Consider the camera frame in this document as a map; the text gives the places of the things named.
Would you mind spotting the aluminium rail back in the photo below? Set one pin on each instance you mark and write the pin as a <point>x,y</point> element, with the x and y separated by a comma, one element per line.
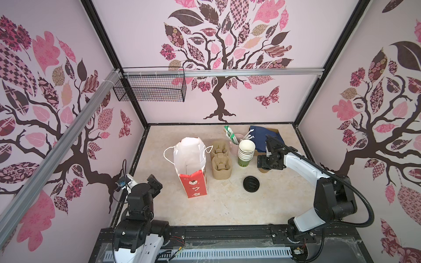
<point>228,73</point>

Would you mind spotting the pink straw holder cup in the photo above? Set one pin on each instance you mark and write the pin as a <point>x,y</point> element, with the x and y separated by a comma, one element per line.
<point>235,146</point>

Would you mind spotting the aluminium rail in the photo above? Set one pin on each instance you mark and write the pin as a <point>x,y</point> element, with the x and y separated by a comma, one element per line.
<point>228,73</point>
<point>20,204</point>

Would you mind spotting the dark blue napkin stack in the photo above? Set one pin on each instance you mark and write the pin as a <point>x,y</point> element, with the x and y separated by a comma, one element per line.
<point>260,136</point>

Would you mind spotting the black wire basket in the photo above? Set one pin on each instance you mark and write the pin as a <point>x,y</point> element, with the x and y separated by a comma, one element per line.
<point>153,84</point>

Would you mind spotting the brown pulp cup carrier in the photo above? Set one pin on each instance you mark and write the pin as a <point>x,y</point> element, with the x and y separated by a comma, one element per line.
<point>221,161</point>

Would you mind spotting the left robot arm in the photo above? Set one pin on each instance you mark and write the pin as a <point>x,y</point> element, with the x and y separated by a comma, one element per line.
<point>138,238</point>

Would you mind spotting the aluminium rail left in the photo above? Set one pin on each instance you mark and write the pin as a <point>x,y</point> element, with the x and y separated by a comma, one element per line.
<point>20,204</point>

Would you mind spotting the white slotted cable duct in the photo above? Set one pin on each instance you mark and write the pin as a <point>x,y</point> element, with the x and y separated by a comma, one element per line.
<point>231,253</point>

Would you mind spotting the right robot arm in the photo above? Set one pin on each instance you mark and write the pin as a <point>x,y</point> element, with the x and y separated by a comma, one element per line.
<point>335,196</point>

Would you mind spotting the red and white paper bag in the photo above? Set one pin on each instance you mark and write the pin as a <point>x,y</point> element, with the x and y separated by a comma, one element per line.
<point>189,159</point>

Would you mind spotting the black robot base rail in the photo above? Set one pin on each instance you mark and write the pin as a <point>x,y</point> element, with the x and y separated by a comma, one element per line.
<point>245,235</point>

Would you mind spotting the stack of paper cups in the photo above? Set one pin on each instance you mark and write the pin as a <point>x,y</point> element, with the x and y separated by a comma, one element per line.
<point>245,152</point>

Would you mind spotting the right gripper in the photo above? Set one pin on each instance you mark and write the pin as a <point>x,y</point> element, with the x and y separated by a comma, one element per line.
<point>269,156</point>

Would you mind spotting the green wrapped straw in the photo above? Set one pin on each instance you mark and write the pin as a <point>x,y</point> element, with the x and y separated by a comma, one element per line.
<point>230,134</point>

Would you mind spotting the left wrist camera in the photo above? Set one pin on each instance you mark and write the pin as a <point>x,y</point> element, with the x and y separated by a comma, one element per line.
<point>126,182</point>

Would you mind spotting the brown cardboard box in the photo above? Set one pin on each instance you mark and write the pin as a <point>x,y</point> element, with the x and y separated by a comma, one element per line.
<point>274,131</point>

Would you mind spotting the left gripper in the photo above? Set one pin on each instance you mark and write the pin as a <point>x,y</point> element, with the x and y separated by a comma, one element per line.
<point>155,185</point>

